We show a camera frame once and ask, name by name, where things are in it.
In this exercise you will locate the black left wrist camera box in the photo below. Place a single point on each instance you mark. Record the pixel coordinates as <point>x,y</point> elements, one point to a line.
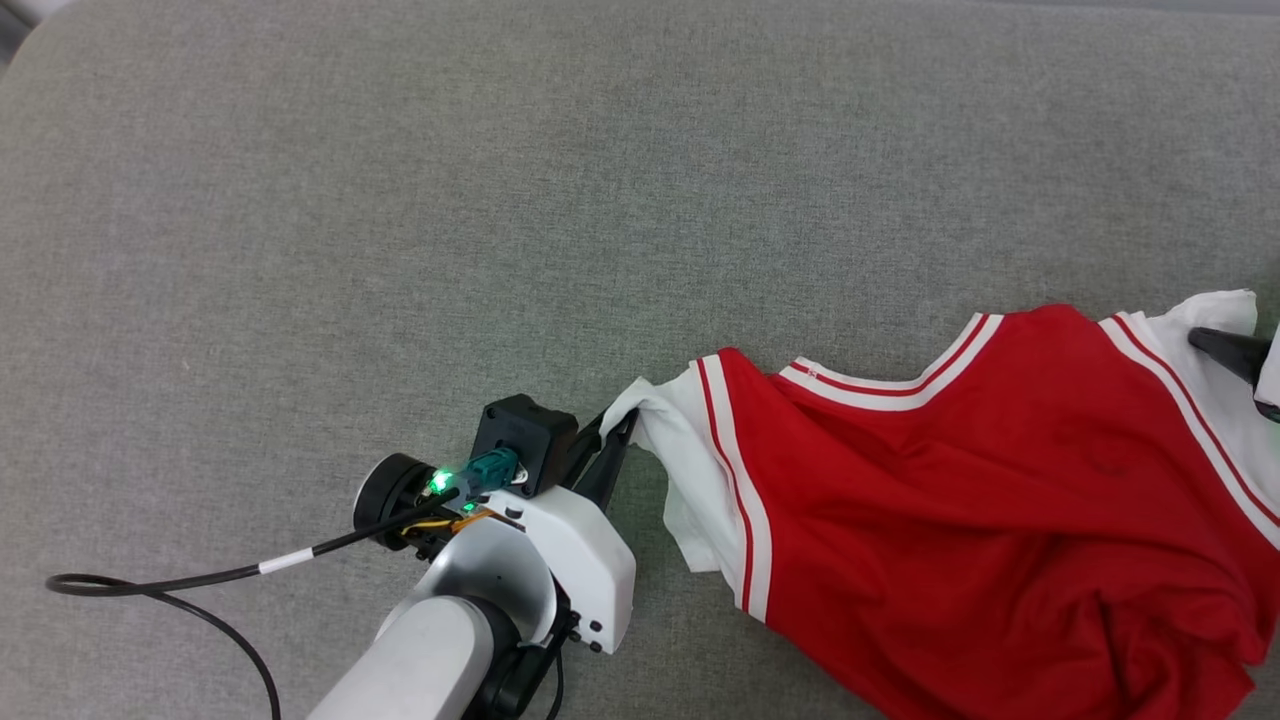
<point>520,430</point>

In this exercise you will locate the grey fabric sofa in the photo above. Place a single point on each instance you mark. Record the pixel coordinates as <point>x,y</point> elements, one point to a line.
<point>500,200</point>

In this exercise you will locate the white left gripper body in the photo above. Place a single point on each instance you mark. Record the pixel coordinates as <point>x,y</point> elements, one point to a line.
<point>590,570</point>

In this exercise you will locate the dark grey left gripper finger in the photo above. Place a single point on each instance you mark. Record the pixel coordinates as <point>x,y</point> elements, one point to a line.
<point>608,470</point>
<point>585,445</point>

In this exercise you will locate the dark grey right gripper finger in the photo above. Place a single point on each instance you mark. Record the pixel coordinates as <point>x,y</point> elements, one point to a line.
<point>1230,352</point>

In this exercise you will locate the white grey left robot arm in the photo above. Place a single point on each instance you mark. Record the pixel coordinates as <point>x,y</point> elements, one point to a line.
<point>430,650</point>

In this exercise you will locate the black round left gripper motor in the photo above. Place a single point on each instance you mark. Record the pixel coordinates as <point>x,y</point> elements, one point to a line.
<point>385,495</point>

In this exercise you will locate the red and white jersey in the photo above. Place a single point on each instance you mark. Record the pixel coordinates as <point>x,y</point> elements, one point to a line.
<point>1000,500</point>

